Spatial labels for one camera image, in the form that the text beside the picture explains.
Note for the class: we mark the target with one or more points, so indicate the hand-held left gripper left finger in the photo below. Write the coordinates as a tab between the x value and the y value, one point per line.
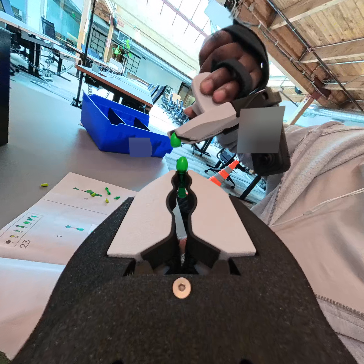
142	221

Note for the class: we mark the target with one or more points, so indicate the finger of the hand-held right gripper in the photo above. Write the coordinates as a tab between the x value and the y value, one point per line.
210	122
196	139

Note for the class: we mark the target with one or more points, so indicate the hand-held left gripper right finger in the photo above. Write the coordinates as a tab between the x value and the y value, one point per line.
219	221

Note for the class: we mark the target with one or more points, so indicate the green toy bud piece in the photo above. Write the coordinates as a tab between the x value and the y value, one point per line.
175	140

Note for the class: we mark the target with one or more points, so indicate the green toy stem with bud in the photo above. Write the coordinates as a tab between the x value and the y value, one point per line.
181	164

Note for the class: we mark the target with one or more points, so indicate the white office desk row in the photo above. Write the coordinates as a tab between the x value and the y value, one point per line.
34	34

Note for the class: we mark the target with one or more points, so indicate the person's right hand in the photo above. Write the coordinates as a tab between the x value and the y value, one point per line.
224	48

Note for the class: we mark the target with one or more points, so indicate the black office chair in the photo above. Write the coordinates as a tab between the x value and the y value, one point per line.
224	159

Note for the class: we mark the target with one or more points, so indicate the row of black office chairs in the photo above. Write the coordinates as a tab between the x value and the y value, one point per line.
173	105

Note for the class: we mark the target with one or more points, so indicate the orange striped traffic cone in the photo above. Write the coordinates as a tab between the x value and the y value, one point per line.
224	173

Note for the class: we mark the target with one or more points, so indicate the white instruction booklet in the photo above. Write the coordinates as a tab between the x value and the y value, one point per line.
68	216

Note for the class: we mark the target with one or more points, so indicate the person's grey hoodie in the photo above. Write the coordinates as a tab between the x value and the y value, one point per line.
318	227

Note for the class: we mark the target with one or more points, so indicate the blue plastic bin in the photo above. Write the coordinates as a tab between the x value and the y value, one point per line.
113	128

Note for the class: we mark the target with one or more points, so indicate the long wooden-edged office table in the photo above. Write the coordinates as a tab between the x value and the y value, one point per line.
122	85

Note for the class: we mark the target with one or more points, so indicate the black stand pole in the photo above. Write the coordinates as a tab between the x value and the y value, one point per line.
85	57

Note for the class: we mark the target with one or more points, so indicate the black cabinet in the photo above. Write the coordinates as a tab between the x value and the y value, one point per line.
4	85

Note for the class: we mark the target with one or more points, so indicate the silver ventilation duct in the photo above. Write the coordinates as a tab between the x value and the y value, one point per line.
332	115

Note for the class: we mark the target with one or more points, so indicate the green wall decoration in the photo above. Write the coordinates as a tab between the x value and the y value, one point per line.
123	48

